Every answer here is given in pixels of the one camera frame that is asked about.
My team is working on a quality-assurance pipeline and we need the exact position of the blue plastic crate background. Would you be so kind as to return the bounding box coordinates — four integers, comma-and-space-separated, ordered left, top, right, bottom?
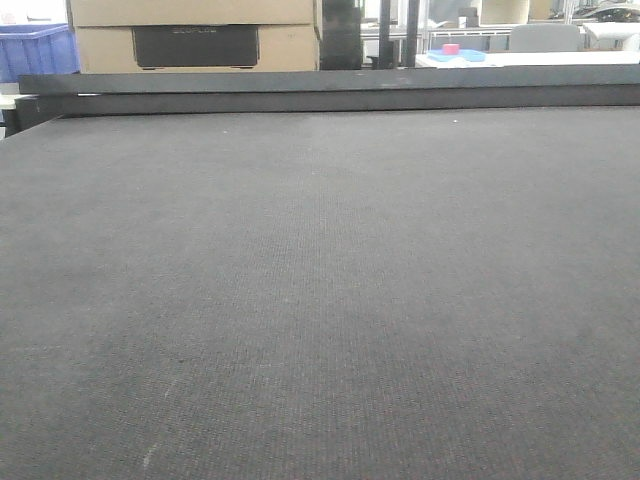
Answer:
1, 23, 80, 83

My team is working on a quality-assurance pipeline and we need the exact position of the dark grey conveyor belt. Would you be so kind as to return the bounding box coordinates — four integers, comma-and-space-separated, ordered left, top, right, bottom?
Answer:
1, 107, 639, 479

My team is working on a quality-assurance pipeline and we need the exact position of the cardboard box with black label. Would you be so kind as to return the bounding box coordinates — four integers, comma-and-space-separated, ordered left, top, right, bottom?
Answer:
75, 25, 320, 74

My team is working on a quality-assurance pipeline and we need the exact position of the white background table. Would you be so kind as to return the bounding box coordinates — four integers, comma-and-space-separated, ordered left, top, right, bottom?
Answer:
416, 51, 639, 69

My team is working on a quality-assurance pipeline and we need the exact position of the black conveyor side rail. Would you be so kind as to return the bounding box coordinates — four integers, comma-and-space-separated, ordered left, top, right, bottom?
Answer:
15, 64, 639, 131

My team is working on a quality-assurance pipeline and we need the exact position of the grey office chair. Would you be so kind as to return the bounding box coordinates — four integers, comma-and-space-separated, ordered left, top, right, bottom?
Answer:
508, 23, 582, 53

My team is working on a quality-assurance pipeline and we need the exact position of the black vertical post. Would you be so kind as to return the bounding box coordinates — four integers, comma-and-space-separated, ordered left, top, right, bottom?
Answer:
377, 0, 401, 70

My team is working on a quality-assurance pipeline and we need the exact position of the upper cardboard box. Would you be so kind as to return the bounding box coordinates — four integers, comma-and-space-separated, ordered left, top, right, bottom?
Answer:
69, 0, 322, 27

